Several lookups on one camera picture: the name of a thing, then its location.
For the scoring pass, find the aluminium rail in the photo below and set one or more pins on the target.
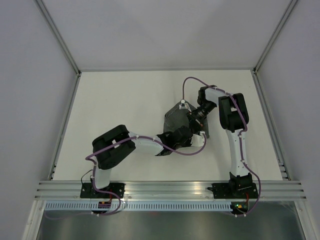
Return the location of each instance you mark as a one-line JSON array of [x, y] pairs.
[[271, 127], [169, 190], [63, 128]]

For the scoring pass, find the aluminium frame post left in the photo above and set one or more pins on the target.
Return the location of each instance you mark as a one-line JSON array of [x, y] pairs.
[[57, 35]]

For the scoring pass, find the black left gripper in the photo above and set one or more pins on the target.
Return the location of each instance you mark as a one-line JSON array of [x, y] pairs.
[[188, 144]]

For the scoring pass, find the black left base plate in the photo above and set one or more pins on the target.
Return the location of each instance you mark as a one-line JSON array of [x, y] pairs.
[[113, 190]]

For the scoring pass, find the aluminium front rail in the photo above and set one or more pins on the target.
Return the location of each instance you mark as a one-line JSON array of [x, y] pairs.
[[169, 190]]

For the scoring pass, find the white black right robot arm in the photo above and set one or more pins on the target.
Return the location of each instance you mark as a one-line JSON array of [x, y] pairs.
[[234, 119]]

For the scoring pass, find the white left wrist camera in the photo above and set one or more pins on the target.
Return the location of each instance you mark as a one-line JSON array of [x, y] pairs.
[[198, 140]]

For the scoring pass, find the aluminium left side rail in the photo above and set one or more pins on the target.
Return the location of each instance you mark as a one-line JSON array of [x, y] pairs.
[[63, 128]]

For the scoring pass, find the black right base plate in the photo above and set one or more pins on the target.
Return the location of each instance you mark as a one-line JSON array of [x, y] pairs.
[[226, 191]]

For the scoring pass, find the aluminium frame post right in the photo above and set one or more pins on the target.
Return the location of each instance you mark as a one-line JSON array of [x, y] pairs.
[[275, 34]]

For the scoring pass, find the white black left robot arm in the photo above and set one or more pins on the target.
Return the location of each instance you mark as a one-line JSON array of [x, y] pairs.
[[123, 142]]

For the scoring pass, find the grey cloth napkin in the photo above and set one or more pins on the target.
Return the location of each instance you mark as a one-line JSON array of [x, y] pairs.
[[176, 118]]

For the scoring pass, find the white slotted cable duct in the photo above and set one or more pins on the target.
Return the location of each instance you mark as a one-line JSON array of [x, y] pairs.
[[155, 206]]

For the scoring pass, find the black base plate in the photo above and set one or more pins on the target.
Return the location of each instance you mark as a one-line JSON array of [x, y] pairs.
[[226, 191], [113, 190]]

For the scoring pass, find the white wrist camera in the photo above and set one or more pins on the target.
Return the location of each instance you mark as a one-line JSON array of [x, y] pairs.
[[183, 105], [198, 140]]

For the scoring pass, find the aluminium frame post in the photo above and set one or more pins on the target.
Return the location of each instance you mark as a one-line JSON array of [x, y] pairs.
[[275, 34], [57, 35]]

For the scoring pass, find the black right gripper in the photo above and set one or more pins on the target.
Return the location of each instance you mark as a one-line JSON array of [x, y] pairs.
[[196, 124]]

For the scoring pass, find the aluminium right side rail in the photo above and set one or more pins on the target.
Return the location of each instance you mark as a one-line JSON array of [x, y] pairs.
[[271, 127]]

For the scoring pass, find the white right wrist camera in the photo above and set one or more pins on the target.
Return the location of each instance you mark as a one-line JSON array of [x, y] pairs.
[[183, 105]]

